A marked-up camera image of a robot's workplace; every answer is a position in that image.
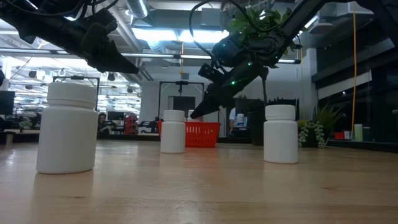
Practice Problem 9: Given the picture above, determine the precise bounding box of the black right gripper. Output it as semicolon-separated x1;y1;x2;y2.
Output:
190;63;265;119

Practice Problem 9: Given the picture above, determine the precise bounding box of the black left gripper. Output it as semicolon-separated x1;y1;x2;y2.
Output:
58;23;140;75

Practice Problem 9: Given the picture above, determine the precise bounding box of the red plastic basket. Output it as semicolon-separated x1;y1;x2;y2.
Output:
157;121;221;149

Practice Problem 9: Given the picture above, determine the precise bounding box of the person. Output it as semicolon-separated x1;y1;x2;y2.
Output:
98;112;108;133
229;107;239;130

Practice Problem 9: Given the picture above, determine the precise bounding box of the long linear ceiling light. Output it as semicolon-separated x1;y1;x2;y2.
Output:
121;52;302;65

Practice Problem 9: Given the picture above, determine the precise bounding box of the black square planter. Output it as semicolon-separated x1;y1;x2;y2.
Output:
248;98;300;146

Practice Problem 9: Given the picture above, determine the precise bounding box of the red cart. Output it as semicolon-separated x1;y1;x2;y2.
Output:
124;114;139;135

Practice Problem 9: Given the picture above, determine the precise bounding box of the green leafy indoor tree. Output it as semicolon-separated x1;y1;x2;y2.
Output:
228;7;304;106

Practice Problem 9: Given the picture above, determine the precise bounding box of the trailing succulent plant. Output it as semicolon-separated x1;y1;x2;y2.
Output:
297;119;327;149

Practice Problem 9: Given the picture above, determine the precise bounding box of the spiky green plant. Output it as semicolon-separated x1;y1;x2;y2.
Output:
312;104;346;131

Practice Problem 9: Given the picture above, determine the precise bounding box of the yellow vertical pole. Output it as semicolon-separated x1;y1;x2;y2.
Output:
350;1;358;139

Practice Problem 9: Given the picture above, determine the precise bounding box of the light green cup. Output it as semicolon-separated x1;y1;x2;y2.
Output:
354;123;364;142

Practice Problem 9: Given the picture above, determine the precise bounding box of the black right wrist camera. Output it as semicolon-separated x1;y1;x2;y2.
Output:
198;63;224;84

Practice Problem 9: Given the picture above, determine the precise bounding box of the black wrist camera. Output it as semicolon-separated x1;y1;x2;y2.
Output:
198;63;224;84
81;8;119;35

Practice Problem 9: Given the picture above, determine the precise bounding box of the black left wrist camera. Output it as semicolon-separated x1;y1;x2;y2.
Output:
81;8;119;35

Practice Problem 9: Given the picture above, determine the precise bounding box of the shiny round ceiling duct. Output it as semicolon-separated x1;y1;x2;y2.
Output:
126;0;149;19

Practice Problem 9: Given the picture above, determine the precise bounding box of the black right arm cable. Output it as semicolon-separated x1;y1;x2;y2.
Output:
188;0;282;58

